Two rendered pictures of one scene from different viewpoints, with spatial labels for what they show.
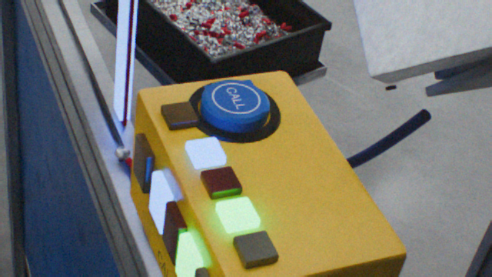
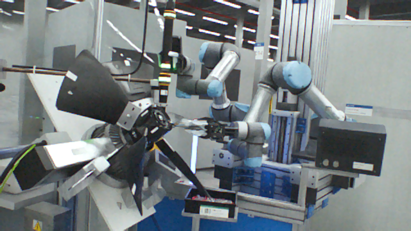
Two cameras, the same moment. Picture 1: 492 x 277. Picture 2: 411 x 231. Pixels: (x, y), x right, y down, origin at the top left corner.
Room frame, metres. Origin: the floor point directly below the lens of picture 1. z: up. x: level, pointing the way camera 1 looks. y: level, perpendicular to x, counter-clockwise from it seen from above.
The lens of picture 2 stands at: (1.93, -0.91, 1.34)
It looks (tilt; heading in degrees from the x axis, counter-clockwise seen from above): 4 degrees down; 140
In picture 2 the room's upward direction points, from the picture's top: 5 degrees clockwise
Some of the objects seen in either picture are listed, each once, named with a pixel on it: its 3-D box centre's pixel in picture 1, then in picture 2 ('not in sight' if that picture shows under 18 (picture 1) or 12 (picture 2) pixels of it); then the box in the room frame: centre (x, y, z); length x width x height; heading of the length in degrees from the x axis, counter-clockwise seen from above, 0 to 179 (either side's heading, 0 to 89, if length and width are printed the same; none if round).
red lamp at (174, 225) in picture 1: (174, 233); not in sight; (0.32, 0.03, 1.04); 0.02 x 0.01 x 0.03; 28
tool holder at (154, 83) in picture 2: not in sight; (160, 93); (0.78, -0.20, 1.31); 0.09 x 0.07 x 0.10; 63
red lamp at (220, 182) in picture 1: (221, 182); not in sight; (0.33, 0.01, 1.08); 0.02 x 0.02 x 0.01; 28
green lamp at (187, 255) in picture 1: (188, 266); not in sight; (0.30, 0.02, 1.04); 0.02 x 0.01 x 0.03; 28
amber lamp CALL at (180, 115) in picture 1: (179, 115); not in sight; (0.38, 0.04, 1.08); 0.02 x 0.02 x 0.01; 28
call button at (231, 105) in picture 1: (234, 107); not in sight; (0.39, 0.01, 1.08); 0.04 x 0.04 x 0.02
